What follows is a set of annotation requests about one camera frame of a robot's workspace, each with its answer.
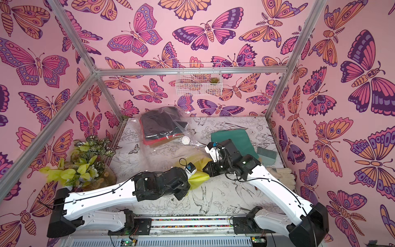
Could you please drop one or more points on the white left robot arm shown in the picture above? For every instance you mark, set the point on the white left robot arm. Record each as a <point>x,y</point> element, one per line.
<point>72,211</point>

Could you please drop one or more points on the red folded garment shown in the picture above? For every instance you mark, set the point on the red folded garment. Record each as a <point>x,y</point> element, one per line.
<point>150,133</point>

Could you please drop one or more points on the small green succulent plant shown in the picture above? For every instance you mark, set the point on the small green succulent plant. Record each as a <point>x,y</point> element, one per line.
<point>214,80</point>

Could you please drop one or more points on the beige work glove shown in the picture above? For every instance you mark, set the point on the beige work glove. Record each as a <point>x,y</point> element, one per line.
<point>284,175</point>

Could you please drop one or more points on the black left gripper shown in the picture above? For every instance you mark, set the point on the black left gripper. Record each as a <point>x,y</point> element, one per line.
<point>184,191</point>

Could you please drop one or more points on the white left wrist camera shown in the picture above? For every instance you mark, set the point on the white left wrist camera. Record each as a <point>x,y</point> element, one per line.
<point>190,170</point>

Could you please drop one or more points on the dark grey garment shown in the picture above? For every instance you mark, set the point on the dark grey garment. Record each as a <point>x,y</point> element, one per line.
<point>169,119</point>

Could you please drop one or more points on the aluminium frame bars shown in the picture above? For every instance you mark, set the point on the aluminium frame bars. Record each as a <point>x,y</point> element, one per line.
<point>25,159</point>

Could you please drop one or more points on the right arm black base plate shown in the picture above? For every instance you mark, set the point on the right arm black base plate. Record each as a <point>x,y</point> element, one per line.
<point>244,225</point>

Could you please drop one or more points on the white vacuum bag valve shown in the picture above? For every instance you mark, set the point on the white vacuum bag valve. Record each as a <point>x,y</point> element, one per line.
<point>185,140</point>

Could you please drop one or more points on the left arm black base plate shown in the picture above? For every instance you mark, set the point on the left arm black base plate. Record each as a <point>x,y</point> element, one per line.
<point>139,226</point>

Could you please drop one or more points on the aluminium mounting rail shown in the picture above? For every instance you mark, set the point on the aluminium mounting rail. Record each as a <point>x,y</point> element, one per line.
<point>207,231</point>

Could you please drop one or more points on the yellow garment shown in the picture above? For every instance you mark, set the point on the yellow garment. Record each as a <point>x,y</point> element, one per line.
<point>199,161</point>

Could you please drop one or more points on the white wire wall basket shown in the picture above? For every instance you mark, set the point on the white wire wall basket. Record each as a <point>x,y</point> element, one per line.
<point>193,78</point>

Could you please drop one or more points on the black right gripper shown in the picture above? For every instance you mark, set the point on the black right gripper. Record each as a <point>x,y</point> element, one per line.
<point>210,168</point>

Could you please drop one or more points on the clear plastic vacuum bag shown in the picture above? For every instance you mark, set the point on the clear plastic vacuum bag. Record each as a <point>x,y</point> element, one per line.
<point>165,154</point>

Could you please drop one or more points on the green trousers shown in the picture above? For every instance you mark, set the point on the green trousers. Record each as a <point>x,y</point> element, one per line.
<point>239,138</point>

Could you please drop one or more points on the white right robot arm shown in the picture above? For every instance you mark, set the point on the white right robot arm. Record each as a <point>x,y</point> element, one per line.
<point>306,224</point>

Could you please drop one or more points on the green leafy potted plant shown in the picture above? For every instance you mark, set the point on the green leafy potted plant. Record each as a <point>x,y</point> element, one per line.
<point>87,168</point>

